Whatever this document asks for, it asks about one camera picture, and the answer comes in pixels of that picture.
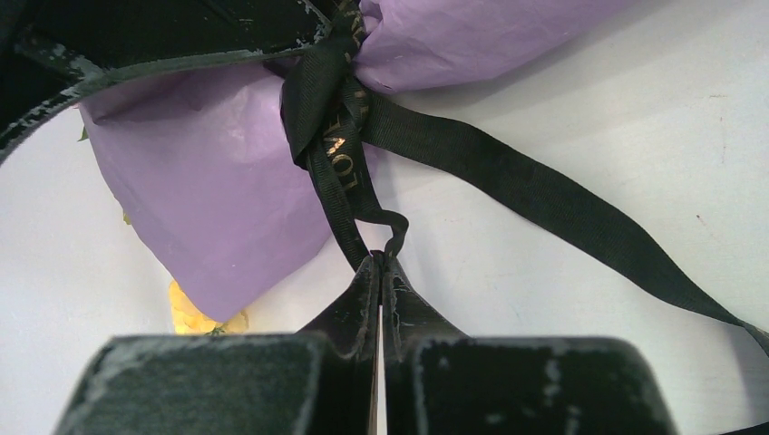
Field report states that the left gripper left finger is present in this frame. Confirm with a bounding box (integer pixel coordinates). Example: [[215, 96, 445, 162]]
[[301, 256, 381, 434]]

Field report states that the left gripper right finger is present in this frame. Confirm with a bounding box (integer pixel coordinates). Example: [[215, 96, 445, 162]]
[[381, 257, 466, 434]]

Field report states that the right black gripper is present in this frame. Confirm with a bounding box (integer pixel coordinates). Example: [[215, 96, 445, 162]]
[[1, 0, 336, 158]]

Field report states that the fake flower bouquet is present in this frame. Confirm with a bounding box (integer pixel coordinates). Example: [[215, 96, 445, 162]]
[[83, 121, 251, 334]]

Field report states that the purple pink wrapping paper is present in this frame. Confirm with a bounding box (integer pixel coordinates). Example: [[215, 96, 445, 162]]
[[79, 0, 626, 322]]

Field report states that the black ribbon strap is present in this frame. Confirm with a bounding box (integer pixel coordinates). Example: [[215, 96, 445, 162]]
[[280, 0, 769, 362]]

